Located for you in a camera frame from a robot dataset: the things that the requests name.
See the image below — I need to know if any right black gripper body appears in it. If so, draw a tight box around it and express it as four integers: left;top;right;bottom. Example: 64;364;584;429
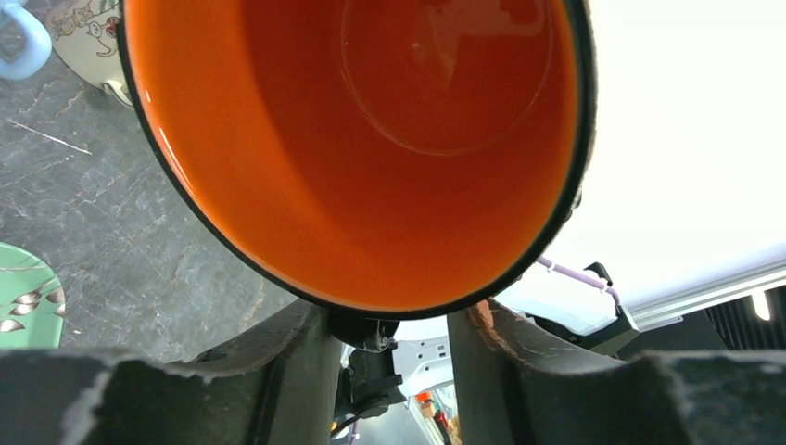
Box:
328;312;406;430

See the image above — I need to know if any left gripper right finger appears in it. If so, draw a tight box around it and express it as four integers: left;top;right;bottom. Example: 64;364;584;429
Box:
448;300;785;444

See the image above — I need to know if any orange mug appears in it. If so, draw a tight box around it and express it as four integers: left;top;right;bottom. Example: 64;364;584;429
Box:
118;1;597;319

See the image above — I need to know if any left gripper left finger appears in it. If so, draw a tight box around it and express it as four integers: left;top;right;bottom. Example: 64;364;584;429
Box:
1;301;340;444

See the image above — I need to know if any green floral tray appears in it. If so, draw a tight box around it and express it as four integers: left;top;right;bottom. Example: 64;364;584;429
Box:
1;243;66;350

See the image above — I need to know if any light blue ribbed mug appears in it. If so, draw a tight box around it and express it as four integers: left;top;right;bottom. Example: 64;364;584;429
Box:
1;0;53;81

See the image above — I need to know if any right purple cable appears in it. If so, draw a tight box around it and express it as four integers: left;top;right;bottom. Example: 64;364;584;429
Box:
535;254;623;309

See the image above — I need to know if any floral cream mug green inside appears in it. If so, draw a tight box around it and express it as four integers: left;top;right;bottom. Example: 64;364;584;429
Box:
44;0;133;108

